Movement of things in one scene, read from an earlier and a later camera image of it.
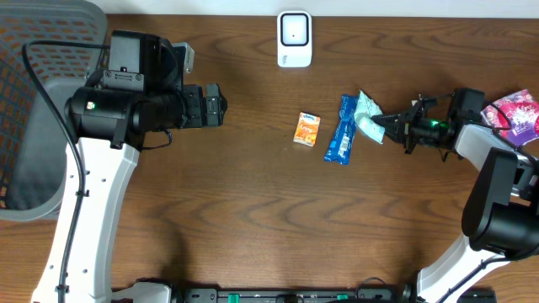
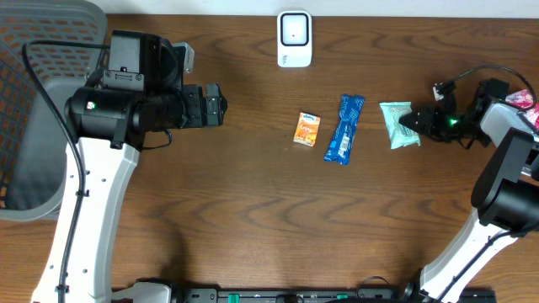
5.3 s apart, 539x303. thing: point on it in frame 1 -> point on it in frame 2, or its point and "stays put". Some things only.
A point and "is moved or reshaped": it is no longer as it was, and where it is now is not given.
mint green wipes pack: (367, 108) is moved or reshaped
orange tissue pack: (306, 129) stays put
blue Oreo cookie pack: (340, 148) stays put
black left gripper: (211, 105) stays put
